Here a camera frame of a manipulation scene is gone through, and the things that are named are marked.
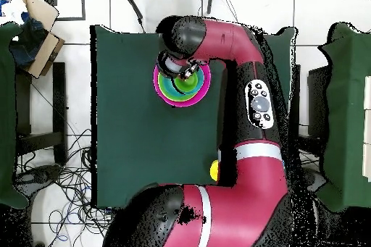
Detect large green bowl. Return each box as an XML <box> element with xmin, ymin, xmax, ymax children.
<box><xmin>157</xmin><ymin>68</ymin><xmax>202</xmax><ymax>102</ymax></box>

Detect tall yellow cup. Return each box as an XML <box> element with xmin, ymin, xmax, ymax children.
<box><xmin>209</xmin><ymin>159</ymin><xmax>220</xmax><ymax>182</ymax></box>

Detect green cup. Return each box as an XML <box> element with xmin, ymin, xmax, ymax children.
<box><xmin>173</xmin><ymin>71</ymin><xmax>200</xmax><ymax>93</ymax></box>

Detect black square frame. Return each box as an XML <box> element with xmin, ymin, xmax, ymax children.
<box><xmin>43</xmin><ymin>0</ymin><xmax>86</xmax><ymax>22</ymax></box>

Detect black bench frame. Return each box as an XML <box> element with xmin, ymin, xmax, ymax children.
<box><xmin>15</xmin><ymin>61</ymin><xmax>68</xmax><ymax>167</ymax></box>

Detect large pink bowl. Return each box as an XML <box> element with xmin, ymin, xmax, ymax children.
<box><xmin>152</xmin><ymin>61</ymin><xmax>212</xmax><ymax>108</ymax></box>

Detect green cloth side table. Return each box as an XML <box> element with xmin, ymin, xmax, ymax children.
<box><xmin>0</xmin><ymin>22</ymin><xmax>30</xmax><ymax>210</ymax></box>
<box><xmin>317</xmin><ymin>22</ymin><xmax>371</xmax><ymax>213</ymax></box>

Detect dark green table cloth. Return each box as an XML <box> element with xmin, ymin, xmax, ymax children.
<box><xmin>90</xmin><ymin>24</ymin><xmax>298</xmax><ymax>210</ymax></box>

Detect tangle of floor cables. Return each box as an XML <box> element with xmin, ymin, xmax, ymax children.
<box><xmin>14</xmin><ymin>127</ymin><xmax>117</xmax><ymax>247</ymax></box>

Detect cardboard box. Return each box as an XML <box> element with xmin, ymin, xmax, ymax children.
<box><xmin>20</xmin><ymin>0</ymin><xmax>66</xmax><ymax>80</ymax></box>

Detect stack of white boxes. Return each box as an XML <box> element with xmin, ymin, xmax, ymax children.
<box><xmin>362</xmin><ymin>75</ymin><xmax>371</xmax><ymax>183</ymax></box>

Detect dark blue cloth bag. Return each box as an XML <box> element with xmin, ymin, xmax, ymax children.
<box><xmin>8</xmin><ymin>12</ymin><xmax>49</xmax><ymax>70</ymax></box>

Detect black chair base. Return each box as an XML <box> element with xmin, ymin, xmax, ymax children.
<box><xmin>14</xmin><ymin>164</ymin><xmax>63</xmax><ymax>196</ymax></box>
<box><xmin>301</xmin><ymin>168</ymin><xmax>328</xmax><ymax>198</ymax></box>

